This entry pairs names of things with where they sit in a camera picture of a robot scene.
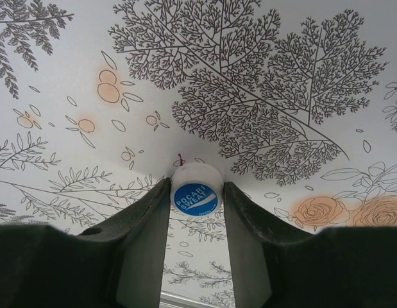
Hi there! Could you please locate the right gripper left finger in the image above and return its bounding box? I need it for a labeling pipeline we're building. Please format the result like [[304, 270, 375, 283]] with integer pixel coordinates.
[[0, 177, 172, 308]]

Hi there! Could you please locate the wide aluminium frame rail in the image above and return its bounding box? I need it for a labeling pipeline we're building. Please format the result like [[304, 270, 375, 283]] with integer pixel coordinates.
[[159, 289, 235, 308]]

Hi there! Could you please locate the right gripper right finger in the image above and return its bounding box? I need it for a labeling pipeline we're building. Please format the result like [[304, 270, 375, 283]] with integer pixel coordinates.
[[223, 181, 397, 308]]

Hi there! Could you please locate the blue printed white bottle cap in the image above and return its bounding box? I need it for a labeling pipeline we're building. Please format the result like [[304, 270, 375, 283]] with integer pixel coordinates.
[[169, 162, 224, 216]]

